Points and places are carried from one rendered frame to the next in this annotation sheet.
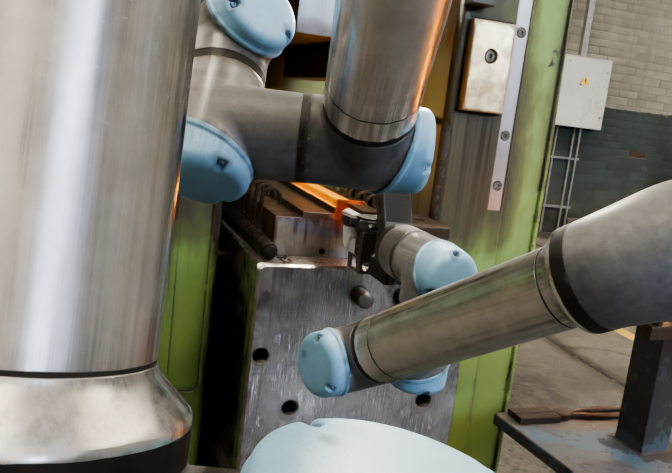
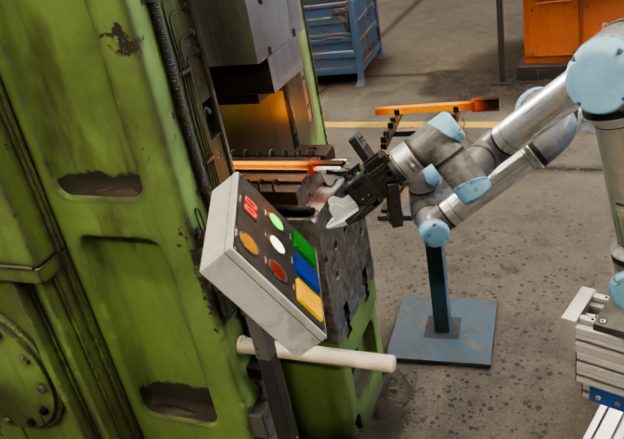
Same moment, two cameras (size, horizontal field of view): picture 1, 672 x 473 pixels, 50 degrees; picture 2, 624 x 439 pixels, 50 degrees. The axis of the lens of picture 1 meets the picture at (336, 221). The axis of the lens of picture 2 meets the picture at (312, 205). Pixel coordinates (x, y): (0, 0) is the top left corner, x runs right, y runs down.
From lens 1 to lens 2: 1.39 m
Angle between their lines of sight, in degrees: 45
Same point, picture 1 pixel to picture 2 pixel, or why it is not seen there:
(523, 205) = (316, 108)
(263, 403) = (331, 281)
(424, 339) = (485, 200)
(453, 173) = (296, 112)
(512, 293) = (520, 168)
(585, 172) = not seen: hidden behind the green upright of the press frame
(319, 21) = (279, 81)
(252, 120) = (486, 166)
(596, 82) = not seen: outside the picture
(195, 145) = (487, 186)
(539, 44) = not seen: hidden behind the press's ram
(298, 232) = (302, 193)
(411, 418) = (360, 242)
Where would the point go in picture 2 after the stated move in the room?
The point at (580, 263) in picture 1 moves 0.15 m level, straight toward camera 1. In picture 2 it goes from (546, 149) to (598, 168)
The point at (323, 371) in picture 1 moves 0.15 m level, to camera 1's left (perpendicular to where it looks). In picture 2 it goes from (443, 236) to (410, 265)
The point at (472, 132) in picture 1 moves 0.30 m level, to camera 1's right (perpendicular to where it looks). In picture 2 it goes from (294, 85) to (351, 56)
